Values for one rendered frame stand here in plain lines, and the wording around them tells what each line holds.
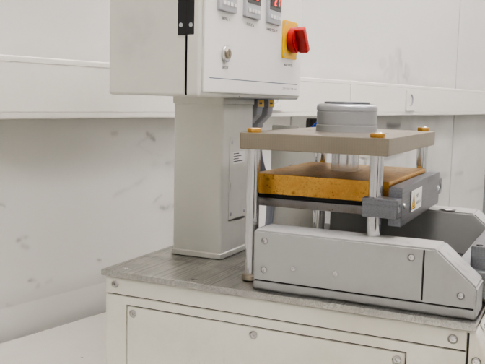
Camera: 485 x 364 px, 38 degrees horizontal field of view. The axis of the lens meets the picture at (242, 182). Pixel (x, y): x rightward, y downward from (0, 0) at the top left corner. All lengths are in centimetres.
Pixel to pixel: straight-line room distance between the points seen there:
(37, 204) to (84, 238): 13
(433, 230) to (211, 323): 36
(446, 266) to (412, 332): 8
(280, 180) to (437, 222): 27
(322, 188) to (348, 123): 10
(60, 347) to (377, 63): 144
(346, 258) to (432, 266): 9
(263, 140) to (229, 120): 15
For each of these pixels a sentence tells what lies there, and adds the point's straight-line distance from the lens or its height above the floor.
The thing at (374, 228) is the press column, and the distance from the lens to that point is 80.
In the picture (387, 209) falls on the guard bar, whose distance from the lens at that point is 79.
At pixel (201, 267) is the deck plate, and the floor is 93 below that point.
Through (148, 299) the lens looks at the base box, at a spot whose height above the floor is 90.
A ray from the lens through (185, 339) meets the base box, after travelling 89.
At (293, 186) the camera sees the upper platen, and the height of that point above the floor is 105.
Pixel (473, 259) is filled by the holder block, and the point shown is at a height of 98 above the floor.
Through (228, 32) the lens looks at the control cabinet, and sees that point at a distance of 90.
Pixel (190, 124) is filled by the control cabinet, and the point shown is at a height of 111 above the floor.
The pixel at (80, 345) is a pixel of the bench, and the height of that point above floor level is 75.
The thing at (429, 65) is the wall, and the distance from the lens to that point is 268.
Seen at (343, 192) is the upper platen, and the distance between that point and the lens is 84.
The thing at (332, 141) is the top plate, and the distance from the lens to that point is 81.
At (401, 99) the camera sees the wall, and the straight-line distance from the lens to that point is 234.
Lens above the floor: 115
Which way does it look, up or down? 7 degrees down
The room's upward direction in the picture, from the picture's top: 1 degrees clockwise
